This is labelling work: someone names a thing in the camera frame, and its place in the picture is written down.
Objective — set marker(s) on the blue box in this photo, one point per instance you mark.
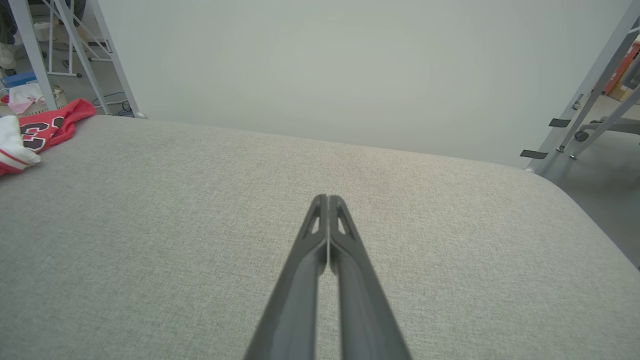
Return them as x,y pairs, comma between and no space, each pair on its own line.
20,80

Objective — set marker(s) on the grey metal stand frame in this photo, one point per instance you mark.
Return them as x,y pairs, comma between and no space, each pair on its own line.
606,50

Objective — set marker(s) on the brown cardboard box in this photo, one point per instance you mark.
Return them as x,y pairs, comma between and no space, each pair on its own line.
620,92

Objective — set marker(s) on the pink cloth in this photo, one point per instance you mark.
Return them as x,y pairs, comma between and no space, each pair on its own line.
25,97

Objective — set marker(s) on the red and white basketball jersey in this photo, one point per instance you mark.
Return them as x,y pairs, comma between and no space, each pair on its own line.
80,111

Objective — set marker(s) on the white metal stand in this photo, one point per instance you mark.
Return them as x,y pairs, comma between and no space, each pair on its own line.
50,40

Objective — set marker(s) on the grey office chair base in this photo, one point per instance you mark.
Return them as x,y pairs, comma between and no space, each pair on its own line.
620,125

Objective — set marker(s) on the red cardboard box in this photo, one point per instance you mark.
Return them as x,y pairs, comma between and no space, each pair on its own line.
620,75

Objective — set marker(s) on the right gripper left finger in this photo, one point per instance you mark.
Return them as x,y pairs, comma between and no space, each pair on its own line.
295,310

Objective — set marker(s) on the white woven laundry basket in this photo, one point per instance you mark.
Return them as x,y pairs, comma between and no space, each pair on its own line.
61,102

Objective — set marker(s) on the grey metal table frame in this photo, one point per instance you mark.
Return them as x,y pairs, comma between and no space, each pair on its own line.
33,50

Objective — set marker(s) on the person in dark trousers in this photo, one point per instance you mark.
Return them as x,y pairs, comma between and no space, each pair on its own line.
6,25

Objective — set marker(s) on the grey fabric sofa cushion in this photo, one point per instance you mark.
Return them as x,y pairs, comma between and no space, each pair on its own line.
150,225

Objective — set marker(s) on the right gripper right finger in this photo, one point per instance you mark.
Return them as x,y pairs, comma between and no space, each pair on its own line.
365,320

